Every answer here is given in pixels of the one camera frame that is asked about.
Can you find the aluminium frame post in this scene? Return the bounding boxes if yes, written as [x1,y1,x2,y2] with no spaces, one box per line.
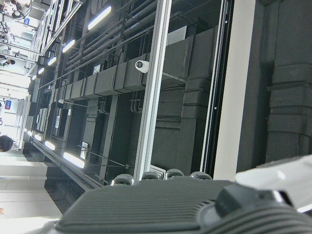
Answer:
[133,0,173,182]

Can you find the aluminium frame rail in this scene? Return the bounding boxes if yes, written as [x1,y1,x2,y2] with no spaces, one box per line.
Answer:
[199,0,231,173]

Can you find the person in green top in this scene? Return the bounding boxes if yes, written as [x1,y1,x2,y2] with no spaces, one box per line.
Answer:
[0,55,16,67]

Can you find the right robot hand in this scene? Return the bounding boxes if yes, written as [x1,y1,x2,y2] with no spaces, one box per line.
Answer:
[34,153,312,234]

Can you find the white flat beam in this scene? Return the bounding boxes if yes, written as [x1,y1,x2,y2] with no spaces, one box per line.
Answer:
[213,0,256,181]

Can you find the white vent grille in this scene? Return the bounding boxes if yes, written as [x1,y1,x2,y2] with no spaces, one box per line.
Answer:
[167,26,187,44]

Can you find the black ventilation duct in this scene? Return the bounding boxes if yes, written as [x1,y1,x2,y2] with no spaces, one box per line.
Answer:
[56,26,215,100]

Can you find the white dome security camera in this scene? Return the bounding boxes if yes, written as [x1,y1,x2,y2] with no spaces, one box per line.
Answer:
[135,60,150,74]

